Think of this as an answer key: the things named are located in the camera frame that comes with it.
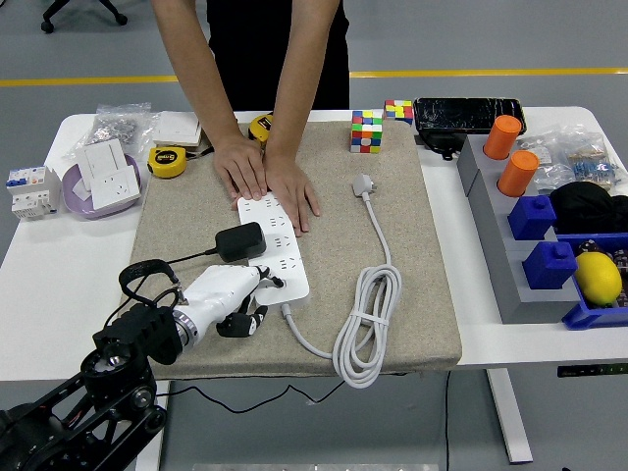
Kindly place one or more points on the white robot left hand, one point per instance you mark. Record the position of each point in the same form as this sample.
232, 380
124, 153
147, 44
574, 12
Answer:
216, 289

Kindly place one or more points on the person's right hand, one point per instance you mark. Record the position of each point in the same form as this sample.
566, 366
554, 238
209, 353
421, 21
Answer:
240, 164

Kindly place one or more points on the person's left hand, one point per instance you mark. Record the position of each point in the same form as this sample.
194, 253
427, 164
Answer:
289, 186

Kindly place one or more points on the black plug adapter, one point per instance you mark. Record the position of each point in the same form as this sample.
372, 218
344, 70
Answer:
240, 240

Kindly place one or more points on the white power strip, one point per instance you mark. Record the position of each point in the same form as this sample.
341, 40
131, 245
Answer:
294, 297

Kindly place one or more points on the person's right forearm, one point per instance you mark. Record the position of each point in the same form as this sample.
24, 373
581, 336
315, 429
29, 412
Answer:
196, 64

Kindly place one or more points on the person's left forearm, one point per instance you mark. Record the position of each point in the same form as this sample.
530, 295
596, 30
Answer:
299, 73

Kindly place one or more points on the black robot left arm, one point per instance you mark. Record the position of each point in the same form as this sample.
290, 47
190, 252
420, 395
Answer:
118, 387

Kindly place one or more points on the yellow tape measure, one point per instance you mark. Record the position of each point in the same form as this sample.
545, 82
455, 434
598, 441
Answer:
259, 126
167, 161

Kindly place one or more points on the grey-brown mat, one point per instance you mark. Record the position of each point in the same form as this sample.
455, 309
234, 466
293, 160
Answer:
245, 353

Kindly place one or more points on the large colourful puzzle cube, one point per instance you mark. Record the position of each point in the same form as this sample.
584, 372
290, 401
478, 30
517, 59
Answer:
367, 131

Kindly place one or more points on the person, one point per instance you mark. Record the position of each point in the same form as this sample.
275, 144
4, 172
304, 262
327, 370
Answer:
275, 49

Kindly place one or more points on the plastic bag of metal parts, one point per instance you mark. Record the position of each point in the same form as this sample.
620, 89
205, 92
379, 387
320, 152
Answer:
115, 127

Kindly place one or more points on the small colourful puzzle cube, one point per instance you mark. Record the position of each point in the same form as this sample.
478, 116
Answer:
398, 110

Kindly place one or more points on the purple bowl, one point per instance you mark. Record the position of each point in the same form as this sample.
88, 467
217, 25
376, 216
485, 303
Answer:
73, 196

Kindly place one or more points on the black wrapped tray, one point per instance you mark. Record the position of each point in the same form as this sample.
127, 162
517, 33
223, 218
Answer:
466, 114

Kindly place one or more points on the white circuit breaker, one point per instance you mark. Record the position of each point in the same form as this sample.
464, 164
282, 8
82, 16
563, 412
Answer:
29, 191

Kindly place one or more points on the grey block holder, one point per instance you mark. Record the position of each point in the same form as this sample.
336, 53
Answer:
495, 235

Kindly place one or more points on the orange cylinder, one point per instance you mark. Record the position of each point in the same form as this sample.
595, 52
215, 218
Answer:
517, 172
501, 136

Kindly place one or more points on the black office chair base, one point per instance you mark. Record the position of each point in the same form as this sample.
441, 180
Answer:
83, 12

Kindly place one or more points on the blue block with knob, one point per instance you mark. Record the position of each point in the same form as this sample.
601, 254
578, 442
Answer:
549, 265
532, 216

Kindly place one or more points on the clear bag of small parts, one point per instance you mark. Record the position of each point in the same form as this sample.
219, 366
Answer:
544, 157

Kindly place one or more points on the black cloth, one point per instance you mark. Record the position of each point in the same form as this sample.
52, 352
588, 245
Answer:
589, 206

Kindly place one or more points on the clear bag of resistors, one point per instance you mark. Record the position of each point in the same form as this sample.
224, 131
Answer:
596, 167

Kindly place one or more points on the yellow lemon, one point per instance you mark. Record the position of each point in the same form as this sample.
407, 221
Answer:
597, 278

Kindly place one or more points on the blue plastic bin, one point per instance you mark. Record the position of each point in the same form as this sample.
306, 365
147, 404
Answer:
589, 316

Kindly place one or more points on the black table control panel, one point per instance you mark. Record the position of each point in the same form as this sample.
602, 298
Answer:
589, 371

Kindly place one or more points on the white switch on box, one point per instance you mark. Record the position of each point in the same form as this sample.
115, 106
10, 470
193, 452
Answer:
176, 127

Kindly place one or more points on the white wall socket panel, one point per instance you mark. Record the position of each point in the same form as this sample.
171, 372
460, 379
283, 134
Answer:
115, 189

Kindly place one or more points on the white wall switch panel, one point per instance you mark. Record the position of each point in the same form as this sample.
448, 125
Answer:
100, 157

